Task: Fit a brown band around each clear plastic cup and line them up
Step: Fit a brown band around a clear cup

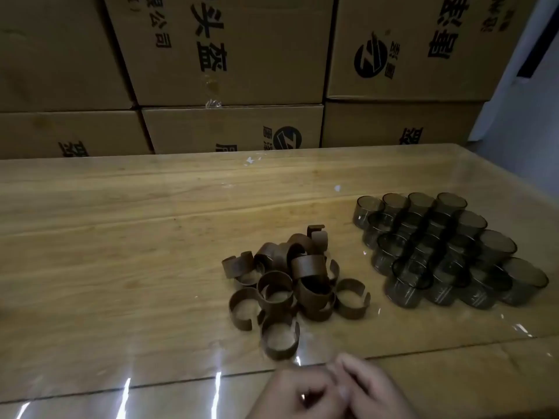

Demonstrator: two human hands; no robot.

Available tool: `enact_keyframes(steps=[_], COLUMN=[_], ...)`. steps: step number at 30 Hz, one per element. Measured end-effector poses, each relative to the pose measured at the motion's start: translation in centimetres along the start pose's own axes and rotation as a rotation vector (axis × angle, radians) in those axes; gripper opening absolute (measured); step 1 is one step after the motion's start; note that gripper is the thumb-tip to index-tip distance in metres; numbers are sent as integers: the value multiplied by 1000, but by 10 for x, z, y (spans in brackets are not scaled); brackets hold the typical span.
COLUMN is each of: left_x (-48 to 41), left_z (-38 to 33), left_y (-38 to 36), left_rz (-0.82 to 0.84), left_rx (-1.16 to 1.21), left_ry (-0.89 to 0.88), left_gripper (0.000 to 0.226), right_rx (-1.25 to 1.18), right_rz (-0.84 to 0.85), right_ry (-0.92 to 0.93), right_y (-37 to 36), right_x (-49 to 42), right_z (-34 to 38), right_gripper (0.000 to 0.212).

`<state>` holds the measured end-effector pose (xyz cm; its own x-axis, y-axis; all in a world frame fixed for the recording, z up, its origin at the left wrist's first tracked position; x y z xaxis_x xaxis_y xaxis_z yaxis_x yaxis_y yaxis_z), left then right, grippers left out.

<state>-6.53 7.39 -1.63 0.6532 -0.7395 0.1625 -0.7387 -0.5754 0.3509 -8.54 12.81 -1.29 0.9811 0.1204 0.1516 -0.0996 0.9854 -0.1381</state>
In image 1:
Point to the stack of brown cardboard boxes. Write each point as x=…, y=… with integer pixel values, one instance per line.
x=262, y=39

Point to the white paper scrap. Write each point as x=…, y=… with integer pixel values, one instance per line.
x=250, y=160

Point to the person's right hand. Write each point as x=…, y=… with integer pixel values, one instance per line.
x=375, y=392

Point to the person's left hand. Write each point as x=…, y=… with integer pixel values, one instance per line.
x=297, y=392

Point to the cluster of smoky glass cups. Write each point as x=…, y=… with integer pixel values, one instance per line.
x=436, y=257

